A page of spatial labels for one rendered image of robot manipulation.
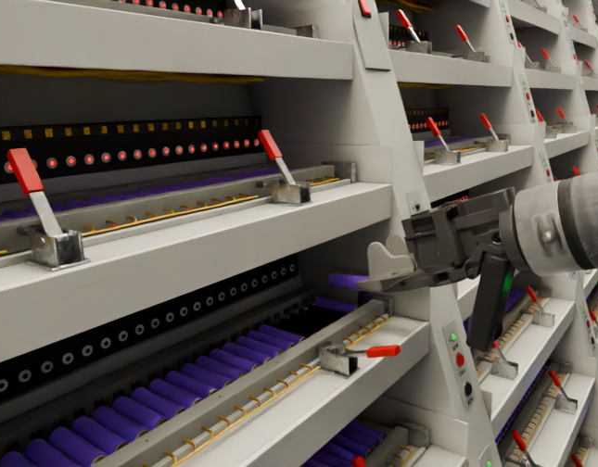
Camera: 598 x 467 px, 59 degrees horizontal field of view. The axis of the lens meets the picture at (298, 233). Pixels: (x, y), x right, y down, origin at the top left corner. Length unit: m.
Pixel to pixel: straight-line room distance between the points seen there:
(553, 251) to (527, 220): 0.04
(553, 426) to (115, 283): 1.02
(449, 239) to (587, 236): 0.13
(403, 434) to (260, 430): 0.32
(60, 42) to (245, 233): 0.21
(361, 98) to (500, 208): 0.26
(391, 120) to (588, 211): 0.33
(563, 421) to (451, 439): 0.51
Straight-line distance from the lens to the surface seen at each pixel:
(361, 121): 0.73
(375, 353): 0.56
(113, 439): 0.49
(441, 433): 0.80
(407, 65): 0.87
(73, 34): 0.45
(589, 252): 0.54
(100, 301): 0.40
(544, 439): 1.21
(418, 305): 0.73
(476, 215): 0.58
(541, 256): 0.55
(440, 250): 0.59
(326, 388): 0.57
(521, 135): 1.37
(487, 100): 1.40
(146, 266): 0.42
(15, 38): 0.43
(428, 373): 0.77
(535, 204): 0.55
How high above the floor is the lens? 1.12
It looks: 2 degrees down
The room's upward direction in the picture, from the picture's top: 16 degrees counter-clockwise
